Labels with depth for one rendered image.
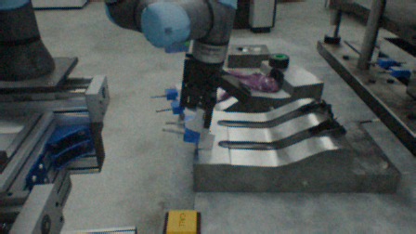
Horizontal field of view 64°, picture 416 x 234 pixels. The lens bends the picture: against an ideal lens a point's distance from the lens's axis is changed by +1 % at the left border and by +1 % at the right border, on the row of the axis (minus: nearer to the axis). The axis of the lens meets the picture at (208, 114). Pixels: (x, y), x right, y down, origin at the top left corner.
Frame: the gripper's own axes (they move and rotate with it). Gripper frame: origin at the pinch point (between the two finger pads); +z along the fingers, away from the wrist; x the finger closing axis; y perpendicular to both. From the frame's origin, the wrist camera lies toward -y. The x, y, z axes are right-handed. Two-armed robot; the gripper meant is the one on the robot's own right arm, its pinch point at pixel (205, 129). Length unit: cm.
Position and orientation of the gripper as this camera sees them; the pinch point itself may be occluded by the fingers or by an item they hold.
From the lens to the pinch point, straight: 82.4
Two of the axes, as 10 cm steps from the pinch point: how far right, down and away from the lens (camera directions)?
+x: -0.1, 6.0, -8.0
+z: -1.4, 7.9, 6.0
